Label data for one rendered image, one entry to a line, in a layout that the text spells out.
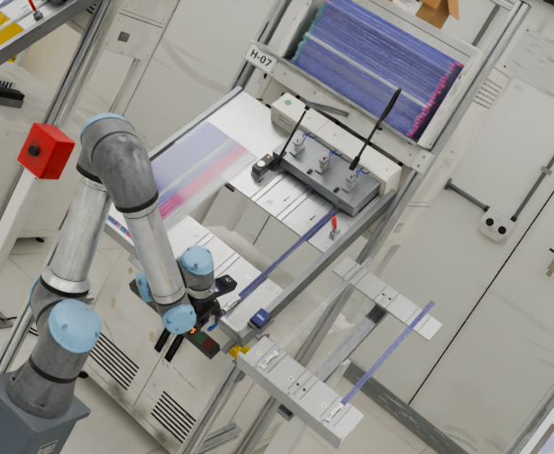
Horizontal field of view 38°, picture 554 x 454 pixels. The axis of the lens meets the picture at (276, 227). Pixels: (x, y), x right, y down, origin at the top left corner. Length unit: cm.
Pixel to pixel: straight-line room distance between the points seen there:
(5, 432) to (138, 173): 66
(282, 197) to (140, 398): 90
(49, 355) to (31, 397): 11
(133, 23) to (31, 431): 209
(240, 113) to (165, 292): 110
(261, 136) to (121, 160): 111
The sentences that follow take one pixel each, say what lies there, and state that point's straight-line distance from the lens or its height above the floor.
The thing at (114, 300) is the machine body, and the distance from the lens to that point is 291.
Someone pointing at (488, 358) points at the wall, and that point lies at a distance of 404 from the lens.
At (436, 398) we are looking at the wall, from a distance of 415.
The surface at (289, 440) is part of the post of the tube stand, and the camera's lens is 235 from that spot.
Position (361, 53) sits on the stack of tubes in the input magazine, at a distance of 260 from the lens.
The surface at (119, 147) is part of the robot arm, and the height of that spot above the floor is 117.
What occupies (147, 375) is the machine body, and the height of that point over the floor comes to 23.
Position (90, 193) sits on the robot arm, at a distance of 178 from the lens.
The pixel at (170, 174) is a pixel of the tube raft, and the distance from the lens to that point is 259.
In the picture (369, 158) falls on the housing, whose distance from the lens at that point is 255.
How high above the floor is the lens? 163
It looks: 16 degrees down
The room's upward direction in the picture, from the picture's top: 30 degrees clockwise
